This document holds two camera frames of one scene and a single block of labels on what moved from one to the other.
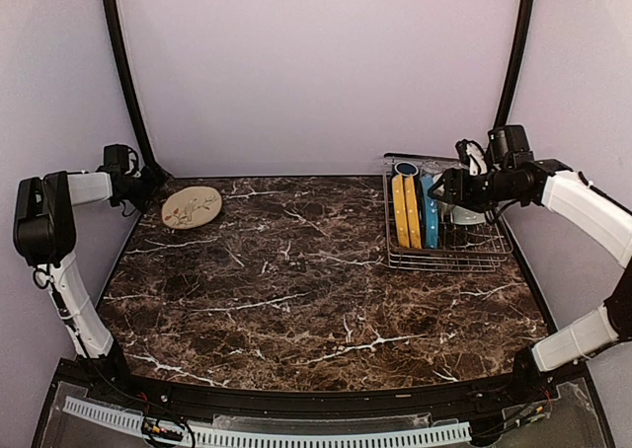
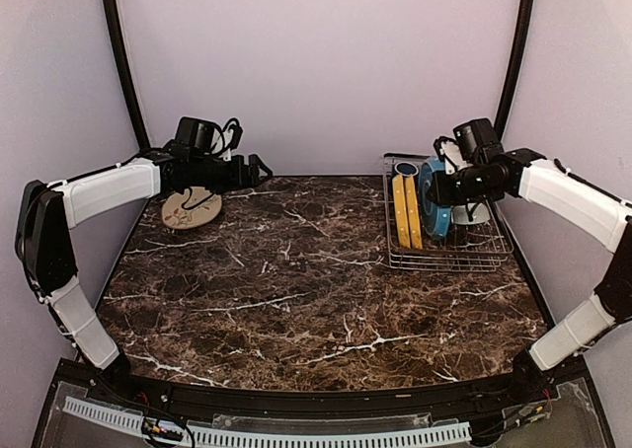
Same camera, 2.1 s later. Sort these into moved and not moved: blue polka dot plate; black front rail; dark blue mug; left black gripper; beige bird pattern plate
Moved: blue polka dot plate; left black gripper
Not moved: beige bird pattern plate; black front rail; dark blue mug
